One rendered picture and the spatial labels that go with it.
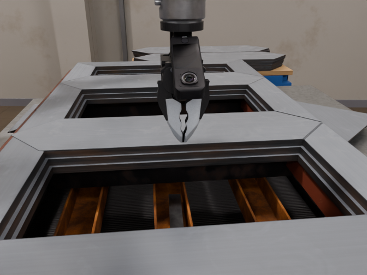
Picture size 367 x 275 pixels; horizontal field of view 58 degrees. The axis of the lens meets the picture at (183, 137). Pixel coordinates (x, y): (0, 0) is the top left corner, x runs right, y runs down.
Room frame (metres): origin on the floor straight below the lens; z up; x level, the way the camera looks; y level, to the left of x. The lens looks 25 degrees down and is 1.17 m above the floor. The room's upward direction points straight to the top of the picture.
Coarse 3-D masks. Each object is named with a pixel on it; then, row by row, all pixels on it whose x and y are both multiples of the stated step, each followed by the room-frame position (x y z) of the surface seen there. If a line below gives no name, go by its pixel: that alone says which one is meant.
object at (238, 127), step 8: (232, 112) 0.83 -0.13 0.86; (240, 112) 0.83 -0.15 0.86; (224, 120) 0.78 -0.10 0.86; (232, 120) 0.78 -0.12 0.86; (240, 120) 0.78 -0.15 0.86; (248, 120) 0.78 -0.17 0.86; (224, 128) 0.72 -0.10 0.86; (232, 128) 0.72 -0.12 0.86; (240, 128) 0.72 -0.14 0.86; (248, 128) 0.72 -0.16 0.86; (256, 128) 0.72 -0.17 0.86; (232, 136) 0.68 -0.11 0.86; (240, 136) 0.68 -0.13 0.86; (248, 136) 0.68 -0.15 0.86; (256, 136) 0.68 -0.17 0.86
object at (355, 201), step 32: (224, 64) 1.44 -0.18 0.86; (96, 96) 1.05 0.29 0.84; (128, 96) 1.06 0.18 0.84; (224, 96) 1.08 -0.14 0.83; (256, 96) 1.01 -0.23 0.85; (64, 160) 0.60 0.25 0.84; (96, 160) 0.61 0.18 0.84; (128, 160) 0.62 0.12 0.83; (160, 160) 0.62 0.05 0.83; (192, 160) 0.62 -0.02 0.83; (224, 160) 0.63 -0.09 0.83; (256, 160) 0.64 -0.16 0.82; (288, 160) 0.65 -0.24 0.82; (320, 160) 0.58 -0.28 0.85; (32, 192) 0.49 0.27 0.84; (352, 192) 0.47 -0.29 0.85; (0, 224) 0.38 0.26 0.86
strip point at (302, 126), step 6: (276, 114) 0.82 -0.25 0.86; (282, 114) 0.82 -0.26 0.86; (288, 120) 0.78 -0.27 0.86; (294, 120) 0.78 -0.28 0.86; (300, 120) 0.78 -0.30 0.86; (306, 120) 0.78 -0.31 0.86; (312, 120) 0.78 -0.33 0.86; (294, 126) 0.74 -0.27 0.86; (300, 126) 0.74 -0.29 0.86; (306, 126) 0.74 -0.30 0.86; (312, 126) 0.74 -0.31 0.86; (300, 132) 0.70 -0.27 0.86; (306, 132) 0.70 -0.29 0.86
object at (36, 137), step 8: (56, 120) 0.77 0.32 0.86; (32, 128) 0.72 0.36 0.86; (40, 128) 0.72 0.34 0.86; (48, 128) 0.72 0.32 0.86; (24, 136) 0.67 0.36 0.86; (32, 136) 0.67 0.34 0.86; (40, 136) 0.67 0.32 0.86; (48, 136) 0.67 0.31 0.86; (32, 144) 0.64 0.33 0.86; (40, 144) 0.64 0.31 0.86
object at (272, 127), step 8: (248, 112) 0.83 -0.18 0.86; (256, 112) 0.83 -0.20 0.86; (264, 112) 0.83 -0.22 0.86; (272, 112) 0.83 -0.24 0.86; (256, 120) 0.78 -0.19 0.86; (264, 120) 0.78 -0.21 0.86; (272, 120) 0.78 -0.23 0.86; (280, 120) 0.78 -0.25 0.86; (264, 128) 0.72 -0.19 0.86; (272, 128) 0.72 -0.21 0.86; (280, 128) 0.72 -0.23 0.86; (288, 128) 0.72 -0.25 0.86; (264, 136) 0.68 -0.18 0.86; (272, 136) 0.68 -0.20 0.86; (280, 136) 0.68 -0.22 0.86; (288, 136) 0.68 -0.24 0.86; (296, 136) 0.68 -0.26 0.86
